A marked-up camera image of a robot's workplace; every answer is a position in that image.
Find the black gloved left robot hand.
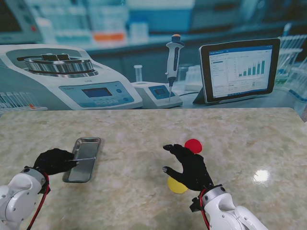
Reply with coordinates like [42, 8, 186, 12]
[33, 148, 79, 176]

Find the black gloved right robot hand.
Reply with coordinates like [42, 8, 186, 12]
[162, 143, 214, 192]

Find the yellow-topped clear culture dish lid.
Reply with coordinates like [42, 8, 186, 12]
[167, 176, 189, 194]

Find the red round filter paper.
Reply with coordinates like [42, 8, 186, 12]
[184, 138, 202, 154]

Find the rectangular stainless steel tray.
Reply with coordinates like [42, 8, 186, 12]
[62, 137, 102, 184]

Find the printed laboratory scene backdrop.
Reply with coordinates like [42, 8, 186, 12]
[0, 0, 307, 111]

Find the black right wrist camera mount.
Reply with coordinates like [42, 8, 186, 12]
[189, 197, 203, 213]

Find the red left wrist cable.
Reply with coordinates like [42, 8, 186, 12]
[26, 173, 51, 230]

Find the red wrist cable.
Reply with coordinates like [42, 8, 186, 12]
[198, 189, 213, 230]
[26, 173, 51, 230]

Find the red right wrist cable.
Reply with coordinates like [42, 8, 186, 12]
[198, 189, 213, 230]

